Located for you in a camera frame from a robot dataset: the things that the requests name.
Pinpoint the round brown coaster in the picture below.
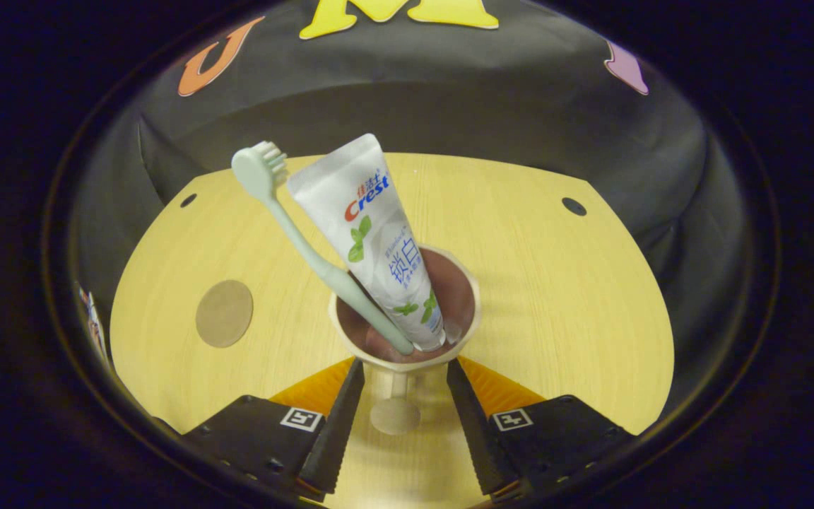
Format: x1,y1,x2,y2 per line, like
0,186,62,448
195,280,254,349

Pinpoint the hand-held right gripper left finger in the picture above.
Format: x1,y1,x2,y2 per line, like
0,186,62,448
181,357,365,503

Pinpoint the beige cup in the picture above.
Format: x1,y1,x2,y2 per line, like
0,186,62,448
328,244,482,435

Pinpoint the wooden desktop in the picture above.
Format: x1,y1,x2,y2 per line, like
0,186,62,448
109,152,676,509

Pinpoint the pale green toothbrush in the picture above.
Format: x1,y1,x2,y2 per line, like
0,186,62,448
230,141,415,356

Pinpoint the white toothpaste tube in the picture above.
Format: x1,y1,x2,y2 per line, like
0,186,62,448
287,133,447,352

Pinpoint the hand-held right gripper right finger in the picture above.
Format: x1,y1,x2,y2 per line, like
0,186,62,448
446,357,637,503

